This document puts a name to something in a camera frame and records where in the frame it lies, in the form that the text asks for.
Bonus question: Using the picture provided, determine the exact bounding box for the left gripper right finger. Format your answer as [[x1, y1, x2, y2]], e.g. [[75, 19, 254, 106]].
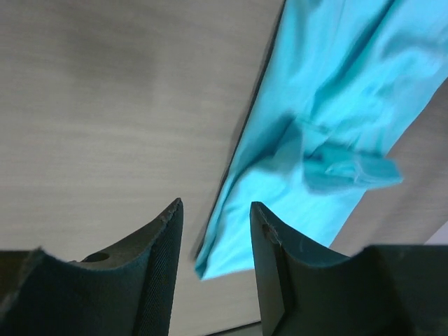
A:
[[250, 202, 447, 335]]

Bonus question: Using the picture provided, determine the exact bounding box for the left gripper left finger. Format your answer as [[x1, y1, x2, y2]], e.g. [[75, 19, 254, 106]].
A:
[[1, 199, 183, 335]]

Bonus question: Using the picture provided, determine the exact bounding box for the turquoise t shirt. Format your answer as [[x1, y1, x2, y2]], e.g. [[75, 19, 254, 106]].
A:
[[195, 1, 447, 280]]

